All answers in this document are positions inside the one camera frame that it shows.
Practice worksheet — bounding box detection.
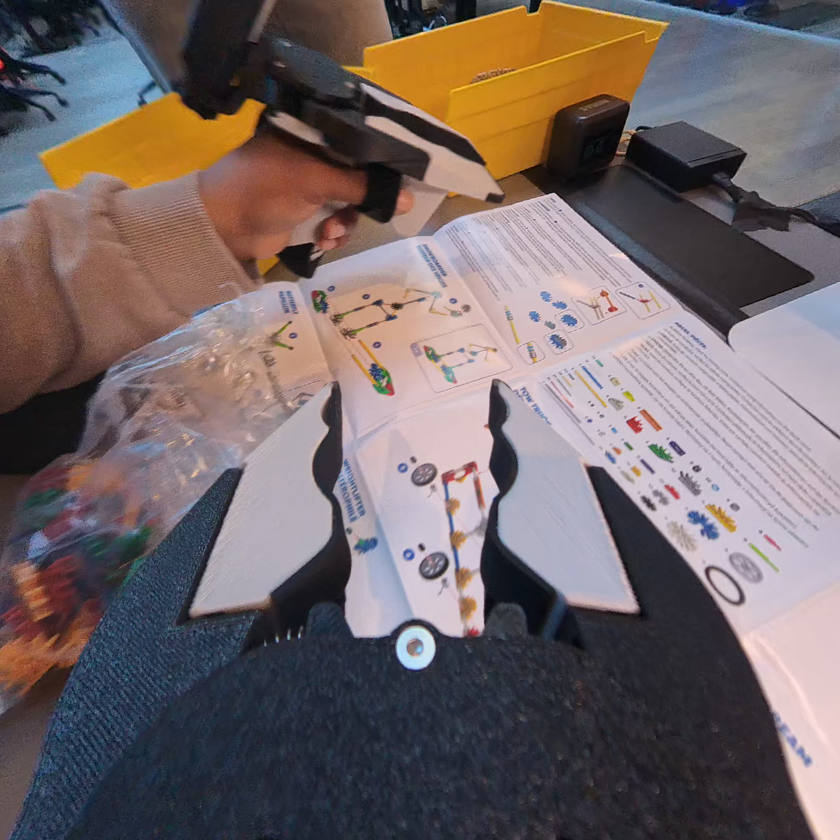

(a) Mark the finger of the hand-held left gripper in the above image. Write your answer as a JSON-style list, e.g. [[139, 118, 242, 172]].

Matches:
[[264, 110, 508, 206], [357, 82, 488, 166]]

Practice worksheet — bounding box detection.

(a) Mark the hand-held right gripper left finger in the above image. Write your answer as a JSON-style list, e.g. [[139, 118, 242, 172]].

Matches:
[[188, 382, 353, 619]]

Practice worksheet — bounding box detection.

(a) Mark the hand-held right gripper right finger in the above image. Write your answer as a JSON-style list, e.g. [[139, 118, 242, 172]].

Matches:
[[481, 379, 642, 616]]

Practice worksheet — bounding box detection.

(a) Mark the clear plastic bag of toy pieces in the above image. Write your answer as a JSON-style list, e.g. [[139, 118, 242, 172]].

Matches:
[[0, 289, 337, 715]]

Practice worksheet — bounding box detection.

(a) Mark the person's left forearm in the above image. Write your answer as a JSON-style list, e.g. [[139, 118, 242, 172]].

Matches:
[[0, 172, 263, 416]]

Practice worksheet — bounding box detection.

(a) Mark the black desk mat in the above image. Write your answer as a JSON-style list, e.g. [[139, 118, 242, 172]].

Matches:
[[525, 161, 816, 337]]

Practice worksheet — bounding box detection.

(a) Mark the person's left hand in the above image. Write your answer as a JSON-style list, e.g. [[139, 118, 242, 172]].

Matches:
[[199, 128, 417, 271]]

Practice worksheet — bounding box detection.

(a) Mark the black charger cube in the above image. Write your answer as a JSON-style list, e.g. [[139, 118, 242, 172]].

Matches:
[[546, 94, 632, 183]]

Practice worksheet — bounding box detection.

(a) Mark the yellow plastic bin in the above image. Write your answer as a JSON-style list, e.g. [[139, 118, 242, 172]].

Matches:
[[348, 0, 669, 181], [38, 92, 280, 277]]

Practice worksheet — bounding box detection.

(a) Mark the folded instruction sheet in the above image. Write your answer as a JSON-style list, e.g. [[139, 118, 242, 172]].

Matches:
[[262, 193, 840, 840]]

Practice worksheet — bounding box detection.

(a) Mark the black power adapter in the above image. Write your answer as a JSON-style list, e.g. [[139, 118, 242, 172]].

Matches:
[[625, 120, 749, 193]]

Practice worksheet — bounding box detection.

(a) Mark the black office chair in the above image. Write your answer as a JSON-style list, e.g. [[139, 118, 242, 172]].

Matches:
[[0, 0, 73, 135]]

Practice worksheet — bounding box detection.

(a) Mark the black power cable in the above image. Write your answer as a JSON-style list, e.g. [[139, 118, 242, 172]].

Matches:
[[712, 169, 840, 237]]

